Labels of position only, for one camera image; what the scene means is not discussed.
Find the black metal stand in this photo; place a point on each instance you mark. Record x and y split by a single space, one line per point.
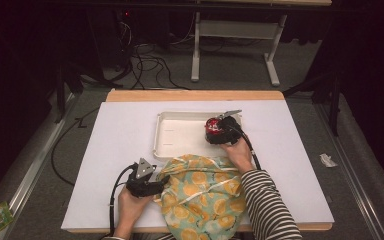
60 93
334 100

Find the person's right hand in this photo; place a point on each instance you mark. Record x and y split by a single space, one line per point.
240 156

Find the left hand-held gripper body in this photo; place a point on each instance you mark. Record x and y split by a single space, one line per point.
140 183

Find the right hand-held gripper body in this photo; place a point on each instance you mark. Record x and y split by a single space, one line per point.
232 131

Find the crumpled white paper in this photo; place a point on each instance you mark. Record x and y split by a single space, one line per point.
327 160

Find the white metal desk frame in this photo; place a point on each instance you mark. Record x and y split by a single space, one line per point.
236 30

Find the white plastic tray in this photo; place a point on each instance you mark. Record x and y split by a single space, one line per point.
180 133

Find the white table board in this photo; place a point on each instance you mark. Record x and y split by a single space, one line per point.
120 133

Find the aluminium floor rail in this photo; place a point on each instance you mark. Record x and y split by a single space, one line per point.
350 173
30 173

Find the person's left hand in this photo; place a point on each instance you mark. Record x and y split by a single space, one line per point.
131 208

